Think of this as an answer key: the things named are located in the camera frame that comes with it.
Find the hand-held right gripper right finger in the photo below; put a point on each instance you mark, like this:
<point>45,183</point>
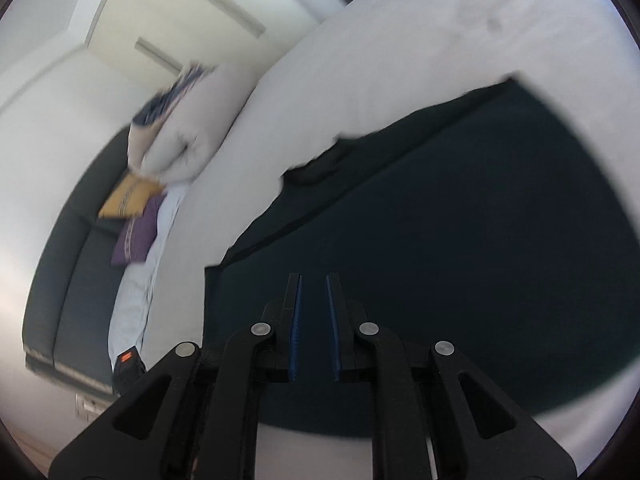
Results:
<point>332,330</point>

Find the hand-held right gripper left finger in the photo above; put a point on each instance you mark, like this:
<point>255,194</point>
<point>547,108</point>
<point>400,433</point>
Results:
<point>296,330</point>

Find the dark green sweater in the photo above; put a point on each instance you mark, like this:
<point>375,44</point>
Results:
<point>450,235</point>

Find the dark green headboard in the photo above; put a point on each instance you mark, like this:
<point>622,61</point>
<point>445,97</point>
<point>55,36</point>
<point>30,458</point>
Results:
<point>75,270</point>

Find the purple patterned pillow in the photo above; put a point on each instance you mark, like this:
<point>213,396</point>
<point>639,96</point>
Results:
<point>137,235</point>

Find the yellow patterned pillow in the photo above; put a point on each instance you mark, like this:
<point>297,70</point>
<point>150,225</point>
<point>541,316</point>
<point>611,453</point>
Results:
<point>127,197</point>

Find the rolled cream duvet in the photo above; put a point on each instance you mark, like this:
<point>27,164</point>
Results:
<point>200,130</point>

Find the folded blue blanket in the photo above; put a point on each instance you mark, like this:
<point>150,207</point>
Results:
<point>167,95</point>

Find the white bed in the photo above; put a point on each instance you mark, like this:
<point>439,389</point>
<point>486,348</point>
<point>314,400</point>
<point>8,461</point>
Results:
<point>400,60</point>

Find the white wardrobe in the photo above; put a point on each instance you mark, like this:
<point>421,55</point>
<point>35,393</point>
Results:
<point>200,15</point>

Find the white wall outlet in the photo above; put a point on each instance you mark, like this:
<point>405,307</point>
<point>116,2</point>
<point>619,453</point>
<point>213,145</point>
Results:
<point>90,406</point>

